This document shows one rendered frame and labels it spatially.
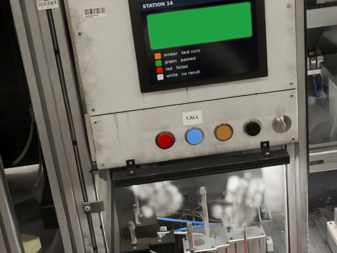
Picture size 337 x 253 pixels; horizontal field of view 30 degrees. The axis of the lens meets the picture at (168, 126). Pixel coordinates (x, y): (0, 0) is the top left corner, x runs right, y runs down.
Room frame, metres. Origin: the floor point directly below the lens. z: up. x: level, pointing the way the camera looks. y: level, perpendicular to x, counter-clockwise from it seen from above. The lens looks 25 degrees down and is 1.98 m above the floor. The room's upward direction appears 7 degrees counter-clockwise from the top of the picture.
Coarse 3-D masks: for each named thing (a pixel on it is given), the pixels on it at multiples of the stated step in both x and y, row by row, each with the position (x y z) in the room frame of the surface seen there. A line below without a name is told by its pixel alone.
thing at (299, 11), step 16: (304, 48) 1.17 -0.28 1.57; (304, 64) 1.17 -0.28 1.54; (304, 80) 1.17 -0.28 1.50; (304, 96) 1.17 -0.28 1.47; (304, 112) 1.17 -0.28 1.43; (304, 128) 1.17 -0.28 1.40; (288, 144) 1.17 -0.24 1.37; (304, 144) 1.17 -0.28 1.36; (304, 160) 1.17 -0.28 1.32; (288, 176) 1.16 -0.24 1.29; (304, 176) 1.17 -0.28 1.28; (288, 192) 1.17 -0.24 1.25; (304, 192) 1.17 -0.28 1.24; (288, 208) 1.17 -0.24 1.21; (304, 208) 1.17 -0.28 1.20; (304, 224) 1.17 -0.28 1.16; (304, 240) 1.17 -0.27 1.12
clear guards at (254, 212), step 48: (336, 0) 1.17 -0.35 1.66; (336, 48) 1.17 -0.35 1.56; (336, 96) 1.17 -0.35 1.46; (336, 144) 1.17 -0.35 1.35; (96, 192) 1.15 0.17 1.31; (144, 192) 1.16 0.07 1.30; (192, 192) 1.16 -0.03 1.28; (240, 192) 1.16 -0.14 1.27; (144, 240) 1.16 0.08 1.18; (192, 240) 1.16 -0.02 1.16; (240, 240) 1.16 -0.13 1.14; (288, 240) 1.16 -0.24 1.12
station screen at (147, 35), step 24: (168, 0) 1.13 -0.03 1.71; (192, 0) 1.13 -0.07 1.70; (216, 0) 1.13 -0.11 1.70; (240, 0) 1.13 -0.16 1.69; (144, 24) 1.12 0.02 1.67; (168, 48) 1.13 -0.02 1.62; (192, 48) 1.13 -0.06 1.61; (216, 48) 1.13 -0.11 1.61; (240, 48) 1.13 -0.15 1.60; (168, 72) 1.13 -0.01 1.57; (192, 72) 1.13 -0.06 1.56; (216, 72) 1.13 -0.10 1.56; (240, 72) 1.13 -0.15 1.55
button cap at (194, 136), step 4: (192, 132) 1.14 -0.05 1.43; (196, 132) 1.14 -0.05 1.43; (200, 132) 1.14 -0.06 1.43; (188, 136) 1.14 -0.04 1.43; (192, 136) 1.14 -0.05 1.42; (196, 136) 1.14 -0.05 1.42; (200, 136) 1.14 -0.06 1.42; (188, 140) 1.14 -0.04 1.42; (192, 140) 1.14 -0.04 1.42; (196, 140) 1.14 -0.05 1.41; (200, 140) 1.14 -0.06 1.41
